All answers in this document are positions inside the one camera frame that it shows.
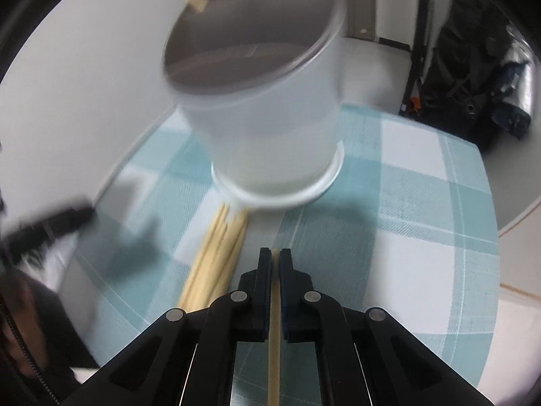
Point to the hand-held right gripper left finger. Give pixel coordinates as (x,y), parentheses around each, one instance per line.
(267,304)

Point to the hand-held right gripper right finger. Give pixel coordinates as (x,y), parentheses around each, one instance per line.
(284,304)

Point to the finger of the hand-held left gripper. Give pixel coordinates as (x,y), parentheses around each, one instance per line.
(59,222)

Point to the pile of wooden chopsticks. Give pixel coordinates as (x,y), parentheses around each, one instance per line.
(211,262)

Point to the white plastic utensil holder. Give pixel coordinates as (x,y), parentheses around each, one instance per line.
(262,135)

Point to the person's dark jacket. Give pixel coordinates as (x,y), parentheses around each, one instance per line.
(46,346)

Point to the teal checked tablecloth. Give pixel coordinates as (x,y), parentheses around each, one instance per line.
(401,220)

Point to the black jacket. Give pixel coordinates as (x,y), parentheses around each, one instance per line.
(460,72)

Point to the silver foil bag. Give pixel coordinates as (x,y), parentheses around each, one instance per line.
(517,89)

